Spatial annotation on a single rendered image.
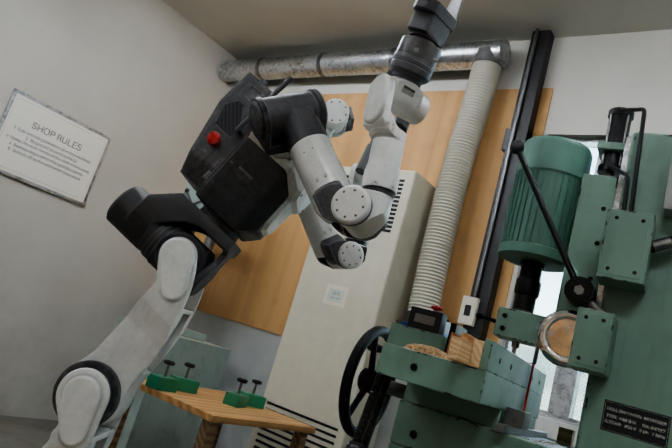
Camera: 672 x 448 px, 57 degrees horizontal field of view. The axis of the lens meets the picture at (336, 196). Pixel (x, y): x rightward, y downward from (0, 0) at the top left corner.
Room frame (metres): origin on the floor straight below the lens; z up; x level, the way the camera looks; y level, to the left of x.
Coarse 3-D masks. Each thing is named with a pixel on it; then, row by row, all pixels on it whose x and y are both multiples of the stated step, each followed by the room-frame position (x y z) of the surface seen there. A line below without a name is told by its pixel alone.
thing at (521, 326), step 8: (504, 312) 1.47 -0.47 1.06; (512, 312) 1.46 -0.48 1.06; (520, 312) 1.45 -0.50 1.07; (496, 320) 1.48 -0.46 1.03; (504, 320) 1.47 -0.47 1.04; (512, 320) 1.46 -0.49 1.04; (520, 320) 1.45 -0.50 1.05; (528, 320) 1.44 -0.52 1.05; (536, 320) 1.43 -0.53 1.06; (496, 328) 1.47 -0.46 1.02; (504, 328) 1.46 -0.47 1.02; (512, 328) 1.46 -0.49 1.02; (520, 328) 1.45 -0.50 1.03; (528, 328) 1.44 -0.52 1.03; (504, 336) 1.46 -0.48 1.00; (512, 336) 1.45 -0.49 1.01; (520, 336) 1.44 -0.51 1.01; (528, 336) 1.43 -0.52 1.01; (536, 336) 1.43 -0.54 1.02; (512, 344) 1.48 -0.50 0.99; (528, 344) 1.46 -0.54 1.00
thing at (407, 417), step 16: (400, 400) 1.38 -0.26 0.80; (400, 416) 1.37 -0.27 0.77; (416, 416) 1.36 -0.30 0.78; (432, 416) 1.34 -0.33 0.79; (448, 416) 1.32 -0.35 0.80; (400, 432) 1.37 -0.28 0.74; (416, 432) 1.35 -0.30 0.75; (432, 432) 1.33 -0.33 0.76; (448, 432) 1.32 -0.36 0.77; (464, 432) 1.30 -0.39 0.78; (480, 432) 1.28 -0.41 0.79; (496, 432) 1.27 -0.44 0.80
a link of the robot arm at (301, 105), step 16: (272, 96) 1.23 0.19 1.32; (288, 96) 1.22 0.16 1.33; (304, 96) 1.23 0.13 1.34; (272, 112) 1.20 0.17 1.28; (288, 112) 1.21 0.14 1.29; (304, 112) 1.21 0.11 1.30; (272, 128) 1.21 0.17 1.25; (288, 128) 1.21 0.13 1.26; (304, 128) 1.20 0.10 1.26; (320, 128) 1.21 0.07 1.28; (288, 144) 1.23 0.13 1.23
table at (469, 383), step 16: (384, 352) 1.24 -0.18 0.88; (400, 352) 1.22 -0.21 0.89; (416, 352) 1.21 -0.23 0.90; (384, 368) 1.24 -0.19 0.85; (400, 368) 1.22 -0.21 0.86; (416, 368) 1.20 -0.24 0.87; (432, 368) 1.19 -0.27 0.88; (448, 368) 1.17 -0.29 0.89; (464, 368) 1.16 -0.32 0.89; (416, 384) 1.20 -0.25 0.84; (432, 384) 1.18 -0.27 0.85; (448, 384) 1.17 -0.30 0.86; (464, 384) 1.15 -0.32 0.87; (480, 384) 1.14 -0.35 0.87; (496, 384) 1.21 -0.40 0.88; (512, 384) 1.33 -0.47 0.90; (480, 400) 1.14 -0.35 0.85; (496, 400) 1.24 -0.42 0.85; (512, 400) 1.36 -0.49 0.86; (528, 400) 1.50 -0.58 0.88
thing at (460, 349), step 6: (450, 342) 1.10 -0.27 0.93; (456, 342) 1.10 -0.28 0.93; (462, 342) 1.10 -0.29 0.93; (468, 342) 1.13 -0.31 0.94; (450, 348) 1.10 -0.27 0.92; (456, 348) 1.10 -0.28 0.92; (462, 348) 1.10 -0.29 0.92; (468, 348) 1.13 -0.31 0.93; (450, 354) 1.10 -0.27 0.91; (456, 354) 1.10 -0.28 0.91; (462, 354) 1.11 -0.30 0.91; (468, 354) 1.14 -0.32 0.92; (456, 360) 1.10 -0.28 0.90; (462, 360) 1.12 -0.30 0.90; (468, 360) 1.15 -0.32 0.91
